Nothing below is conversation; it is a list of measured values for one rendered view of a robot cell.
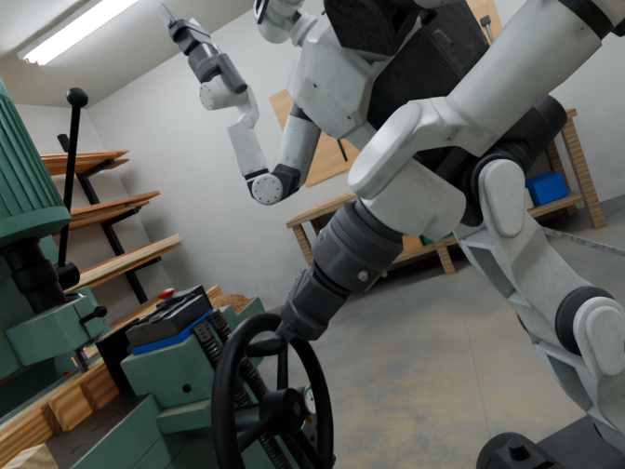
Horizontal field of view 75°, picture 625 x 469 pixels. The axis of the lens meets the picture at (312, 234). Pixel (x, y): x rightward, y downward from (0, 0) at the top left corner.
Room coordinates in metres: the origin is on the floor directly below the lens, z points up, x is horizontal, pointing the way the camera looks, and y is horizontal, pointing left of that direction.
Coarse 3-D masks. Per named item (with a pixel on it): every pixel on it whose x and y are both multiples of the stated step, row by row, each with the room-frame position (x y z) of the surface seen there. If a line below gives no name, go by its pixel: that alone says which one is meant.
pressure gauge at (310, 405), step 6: (300, 390) 0.84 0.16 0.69; (306, 390) 0.83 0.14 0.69; (306, 396) 0.83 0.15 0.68; (312, 396) 0.85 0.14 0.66; (306, 402) 0.81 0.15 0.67; (312, 402) 0.84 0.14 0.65; (306, 408) 0.81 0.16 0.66; (312, 408) 0.83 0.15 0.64; (306, 414) 0.82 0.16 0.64; (312, 414) 0.82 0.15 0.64
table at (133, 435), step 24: (240, 312) 0.85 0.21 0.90; (264, 312) 0.93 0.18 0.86; (120, 408) 0.59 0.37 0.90; (144, 408) 0.57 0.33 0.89; (168, 408) 0.59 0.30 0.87; (192, 408) 0.55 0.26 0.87; (72, 432) 0.57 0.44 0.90; (96, 432) 0.53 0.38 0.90; (120, 432) 0.52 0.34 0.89; (144, 432) 0.55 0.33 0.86; (168, 432) 0.57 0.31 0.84; (72, 456) 0.49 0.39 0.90; (96, 456) 0.49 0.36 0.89; (120, 456) 0.51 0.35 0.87
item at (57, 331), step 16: (64, 304) 0.71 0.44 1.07; (80, 304) 0.68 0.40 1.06; (32, 320) 0.66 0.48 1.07; (48, 320) 0.64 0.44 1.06; (64, 320) 0.65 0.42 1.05; (96, 320) 0.69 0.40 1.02; (16, 336) 0.68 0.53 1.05; (32, 336) 0.66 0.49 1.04; (48, 336) 0.65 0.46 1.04; (64, 336) 0.64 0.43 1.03; (80, 336) 0.65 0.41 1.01; (96, 336) 0.68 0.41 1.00; (16, 352) 0.69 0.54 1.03; (32, 352) 0.67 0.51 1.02; (48, 352) 0.66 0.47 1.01; (64, 352) 0.64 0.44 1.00; (80, 352) 0.69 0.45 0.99
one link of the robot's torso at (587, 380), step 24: (600, 312) 0.72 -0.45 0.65; (624, 312) 0.74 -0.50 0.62; (528, 336) 0.90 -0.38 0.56; (576, 336) 0.73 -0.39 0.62; (600, 336) 0.72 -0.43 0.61; (624, 336) 0.73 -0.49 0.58; (552, 360) 0.86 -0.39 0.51; (576, 360) 0.78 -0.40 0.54; (600, 360) 0.72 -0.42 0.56; (624, 360) 0.73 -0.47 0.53; (576, 384) 0.86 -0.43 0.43; (600, 384) 0.73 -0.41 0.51; (624, 384) 0.76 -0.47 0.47; (600, 408) 0.77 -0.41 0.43; (624, 408) 0.77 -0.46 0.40; (600, 432) 0.87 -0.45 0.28; (624, 432) 0.77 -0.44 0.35
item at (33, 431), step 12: (216, 288) 1.05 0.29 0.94; (36, 420) 0.59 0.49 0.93; (12, 432) 0.56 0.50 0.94; (24, 432) 0.57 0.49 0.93; (36, 432) 0.58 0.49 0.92; (48, 432) 0.59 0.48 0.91; (0, 444) 0.54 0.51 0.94; (12, 444) 0.55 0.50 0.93; (24, 444) 0.56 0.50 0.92; (36, 444) 0.57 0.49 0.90; (0, 456) 0.53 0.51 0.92; (12, 456) 0.54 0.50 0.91; (0, 468) 0.53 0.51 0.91
